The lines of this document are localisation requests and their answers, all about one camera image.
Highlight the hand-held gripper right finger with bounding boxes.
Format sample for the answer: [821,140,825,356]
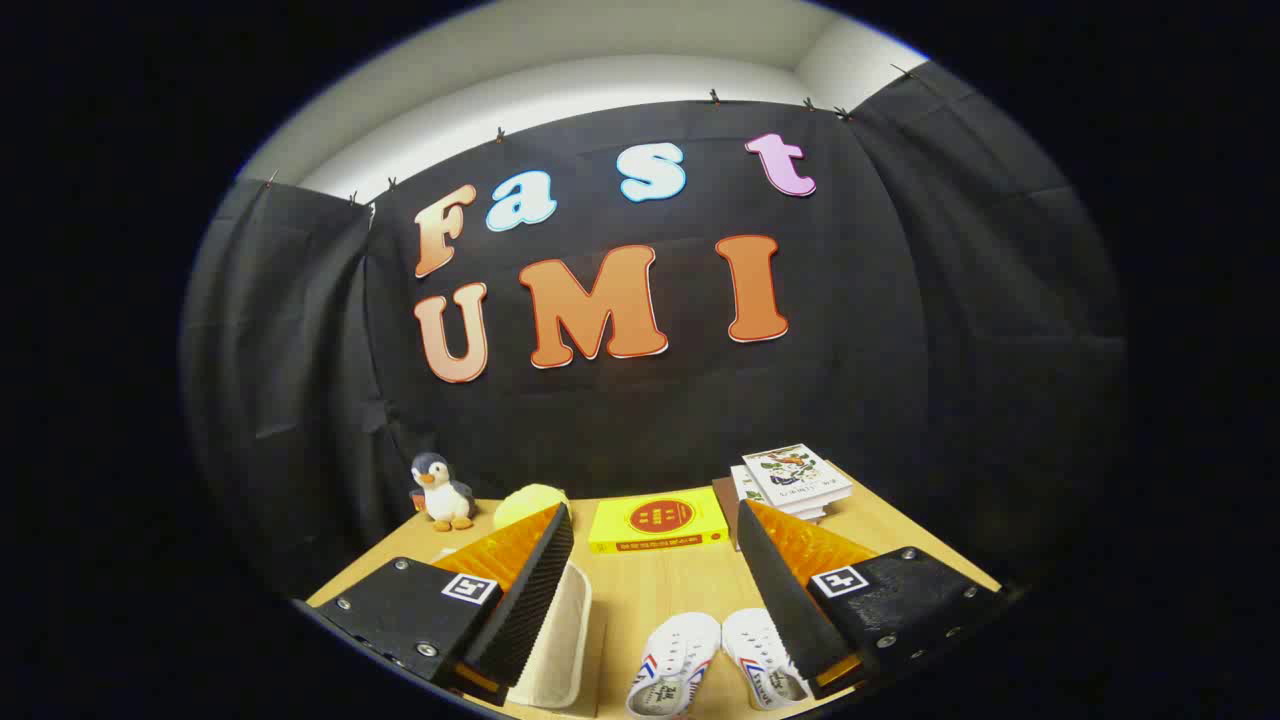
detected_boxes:
[737,498,1004,701]

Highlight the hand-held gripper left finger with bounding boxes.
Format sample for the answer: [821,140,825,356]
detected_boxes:
[315,502,577,707]

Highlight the white canvas shoe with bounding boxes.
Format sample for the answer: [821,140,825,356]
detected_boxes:
[721,607,813,711]
[627,612,722,719]

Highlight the cream fabric storage box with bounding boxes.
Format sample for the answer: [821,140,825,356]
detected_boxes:
[505,562,593,711]

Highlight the yellow bun plush toy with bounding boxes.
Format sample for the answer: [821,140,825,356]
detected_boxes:
[493,484,571,531]

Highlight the white illustrated book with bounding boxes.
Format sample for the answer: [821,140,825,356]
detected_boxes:
[742,444,853,508]

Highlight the penguin plush toy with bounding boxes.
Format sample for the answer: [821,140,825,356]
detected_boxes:
[410,452,477,532]

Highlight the yellow book red circle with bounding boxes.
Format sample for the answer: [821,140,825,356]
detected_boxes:
[588,487,731,555]

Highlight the row of small black clips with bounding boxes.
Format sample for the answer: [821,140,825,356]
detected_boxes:
[262,62,916,206]

